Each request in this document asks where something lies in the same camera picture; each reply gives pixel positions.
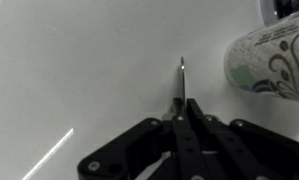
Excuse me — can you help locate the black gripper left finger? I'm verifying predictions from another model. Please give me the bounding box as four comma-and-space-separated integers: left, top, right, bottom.
77, 97, 211, 180

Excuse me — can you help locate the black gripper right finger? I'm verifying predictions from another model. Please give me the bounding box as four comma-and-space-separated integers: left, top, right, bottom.
185, 97, 299, 180

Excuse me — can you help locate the metal coffee spoon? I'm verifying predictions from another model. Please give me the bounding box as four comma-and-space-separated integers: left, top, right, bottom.
162, 56, 187, 122

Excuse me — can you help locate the patterned paper cup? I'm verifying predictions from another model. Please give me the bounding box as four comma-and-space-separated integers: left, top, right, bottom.
223, 7, 299, 105

